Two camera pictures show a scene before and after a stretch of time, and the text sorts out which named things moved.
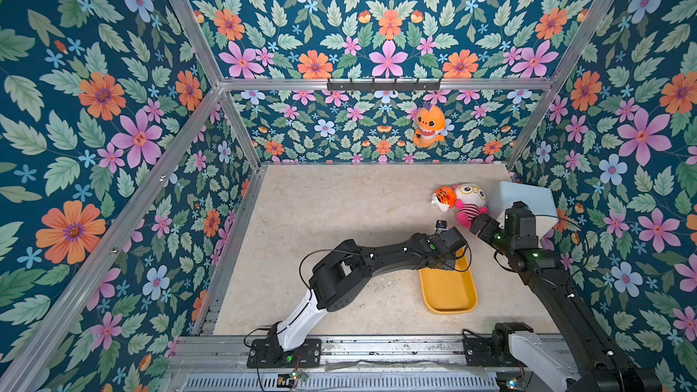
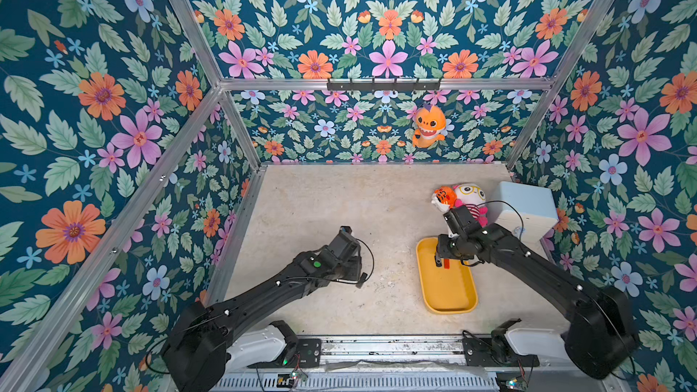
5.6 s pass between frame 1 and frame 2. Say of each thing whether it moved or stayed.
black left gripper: moved
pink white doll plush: stayed
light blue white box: stayed
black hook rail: stayed
